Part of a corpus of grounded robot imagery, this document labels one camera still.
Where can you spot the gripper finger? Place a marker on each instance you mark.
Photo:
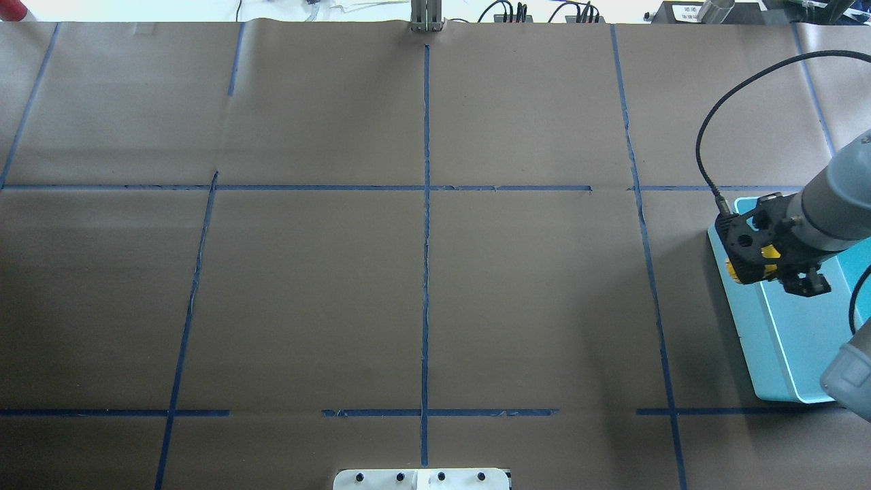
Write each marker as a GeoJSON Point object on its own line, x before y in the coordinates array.
{"type": "Point", "coordinates": [807, 282]}

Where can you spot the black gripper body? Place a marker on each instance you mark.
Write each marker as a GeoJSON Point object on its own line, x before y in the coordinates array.
{"type": "Point", "coordinates": [797, 254]}

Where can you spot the yellow beetle toy car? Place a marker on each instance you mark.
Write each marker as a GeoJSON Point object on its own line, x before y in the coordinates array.
{"type": "Point", "coordinates": [761, 267]}

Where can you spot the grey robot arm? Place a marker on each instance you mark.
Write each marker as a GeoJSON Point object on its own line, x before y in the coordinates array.
{"type": "Point", "coordinates": [830, 215]}

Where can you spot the turquoise plastic bin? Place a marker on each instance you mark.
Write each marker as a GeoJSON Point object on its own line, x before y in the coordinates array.
{"type": "Point", "coordinates": [788, 341]}

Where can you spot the red cylinder bottle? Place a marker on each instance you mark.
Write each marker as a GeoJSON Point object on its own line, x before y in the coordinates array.
{"type": "Point", "coordinates": [13, 10]}

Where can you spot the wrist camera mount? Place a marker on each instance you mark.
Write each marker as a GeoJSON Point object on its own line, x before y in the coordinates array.
{"type": "Point", "coordinates": [747, 232]}

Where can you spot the white pedestal column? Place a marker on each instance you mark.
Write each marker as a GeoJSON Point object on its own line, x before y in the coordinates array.
{"type": "Point", "coordinates": [423, 478]}

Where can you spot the aluminium frame post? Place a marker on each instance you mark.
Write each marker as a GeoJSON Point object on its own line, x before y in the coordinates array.
{"type": "Point", "coordinates": [426, 15]}

